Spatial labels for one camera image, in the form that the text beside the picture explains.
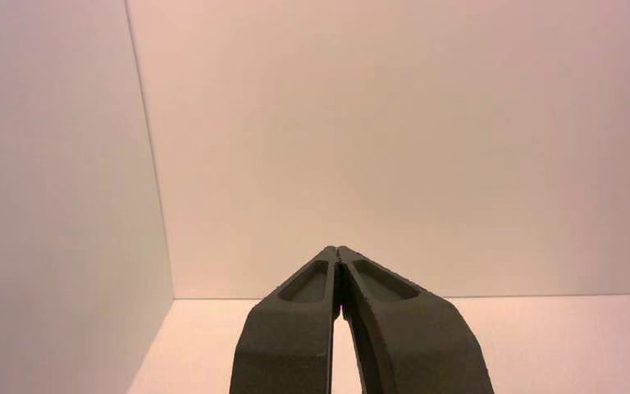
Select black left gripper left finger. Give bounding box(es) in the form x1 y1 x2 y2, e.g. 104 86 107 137
229 245 343 394

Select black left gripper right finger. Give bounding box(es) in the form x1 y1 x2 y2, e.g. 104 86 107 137
337 245 495 394

